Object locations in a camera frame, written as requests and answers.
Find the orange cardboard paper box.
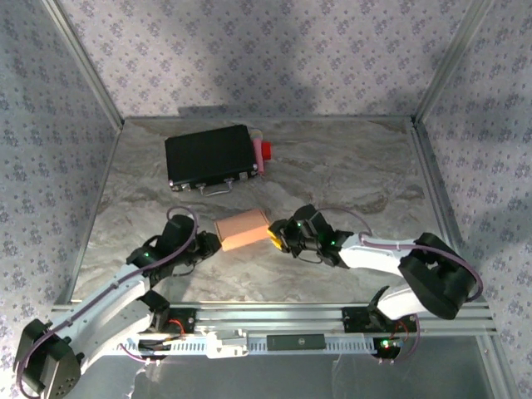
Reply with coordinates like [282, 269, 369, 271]
[214, 209, 270, 253]

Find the pink toy microphone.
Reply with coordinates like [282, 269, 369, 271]
[249, 128, 267, 175]

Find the black bar device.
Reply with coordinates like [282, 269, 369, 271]
[267, 333, 327, 351]

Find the black left controller board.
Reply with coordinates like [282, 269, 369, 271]
[138, 338, 171, 361]

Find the black controller board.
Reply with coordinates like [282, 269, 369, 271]
[372, 336, 403, 359]
[138, 338, 171, 361]

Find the black right controller board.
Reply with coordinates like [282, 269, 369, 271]
[372, 336, 403, 359]

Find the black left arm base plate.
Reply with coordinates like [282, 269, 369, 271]
[136, 308, 197, 334]

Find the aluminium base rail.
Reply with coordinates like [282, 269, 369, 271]
[43, 302, 498, 337]

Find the black briefcase with metal handle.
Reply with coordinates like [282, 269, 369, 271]
[164, 124, 259, 196]

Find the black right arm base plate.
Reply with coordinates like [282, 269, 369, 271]
[342, 306, 419, 333]

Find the aluminium side rail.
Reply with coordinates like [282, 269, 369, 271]
[409, 117, 479, 303]
[62, 122, 126, 304]

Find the white plastic duct clip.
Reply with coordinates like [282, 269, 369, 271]
[206, 328, 249, 360]

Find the white slotted cable duct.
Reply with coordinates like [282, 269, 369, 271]
[99, 332, 379, 359]

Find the aluminium frame post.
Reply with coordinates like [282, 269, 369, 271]
[41, 0, 126, 128]
[412, 0, 499, 126]

